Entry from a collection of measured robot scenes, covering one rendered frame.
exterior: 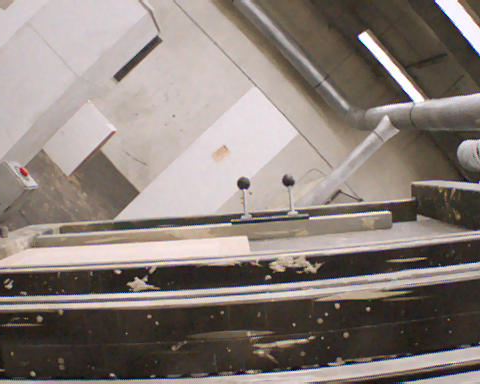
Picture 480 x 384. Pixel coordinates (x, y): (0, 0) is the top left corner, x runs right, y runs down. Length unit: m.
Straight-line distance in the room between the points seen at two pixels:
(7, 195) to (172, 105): 7.96
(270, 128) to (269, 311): 4.75
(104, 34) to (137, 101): 5.89
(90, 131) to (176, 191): 1.65
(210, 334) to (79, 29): 3.46
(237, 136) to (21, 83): 2.16
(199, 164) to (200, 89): 4.51
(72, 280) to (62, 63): 3.17
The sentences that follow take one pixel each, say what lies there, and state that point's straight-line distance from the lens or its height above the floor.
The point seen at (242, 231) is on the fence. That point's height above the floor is 1.33.
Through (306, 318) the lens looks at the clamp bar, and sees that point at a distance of 0.54.
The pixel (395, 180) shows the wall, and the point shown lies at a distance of 10.19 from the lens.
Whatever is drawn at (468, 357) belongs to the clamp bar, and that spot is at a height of 1.45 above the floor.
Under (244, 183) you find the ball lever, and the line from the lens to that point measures 1.55.
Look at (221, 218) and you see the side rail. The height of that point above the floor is 1.29.
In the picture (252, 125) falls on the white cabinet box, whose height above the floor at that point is 1.79.
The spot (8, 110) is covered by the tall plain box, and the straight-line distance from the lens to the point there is 3.98.
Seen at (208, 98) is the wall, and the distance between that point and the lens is 9.64.
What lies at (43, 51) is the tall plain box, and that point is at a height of 1.03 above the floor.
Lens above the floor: 1.42
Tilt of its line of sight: 1 degrees down
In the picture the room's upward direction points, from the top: 47 degrees clockwise
